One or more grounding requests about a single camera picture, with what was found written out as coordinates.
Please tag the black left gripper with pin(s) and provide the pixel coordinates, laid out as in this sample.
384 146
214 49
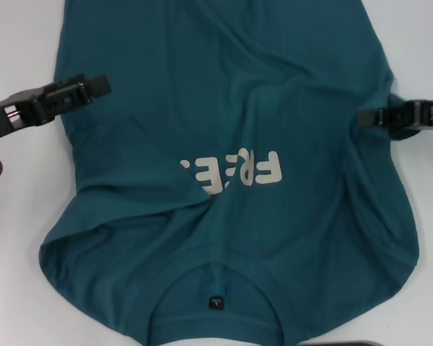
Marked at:
14 111

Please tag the teal blue t-shirt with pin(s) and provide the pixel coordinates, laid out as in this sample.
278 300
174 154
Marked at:
220 90

